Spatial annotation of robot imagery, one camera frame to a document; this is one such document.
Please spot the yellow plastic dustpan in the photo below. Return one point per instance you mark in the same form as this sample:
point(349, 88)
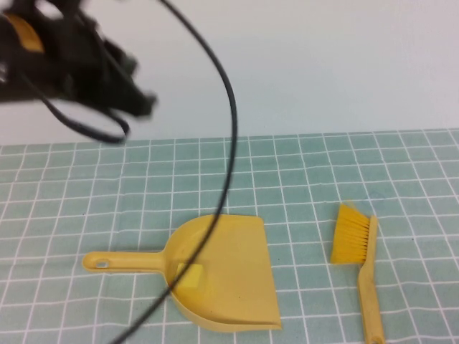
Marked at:
point(233, 279)

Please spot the small yellow foam cube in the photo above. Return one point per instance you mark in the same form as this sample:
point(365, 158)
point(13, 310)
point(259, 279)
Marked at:
point(195, 277)

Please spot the yellow hand brush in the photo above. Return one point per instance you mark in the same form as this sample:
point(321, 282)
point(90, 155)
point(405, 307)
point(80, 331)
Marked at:
point(349, 236)

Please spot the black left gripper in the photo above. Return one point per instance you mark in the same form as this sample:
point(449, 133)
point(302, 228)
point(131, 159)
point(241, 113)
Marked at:
point(82, 64)

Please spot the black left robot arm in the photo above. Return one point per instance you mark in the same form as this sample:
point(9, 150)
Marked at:
point(18, 79)

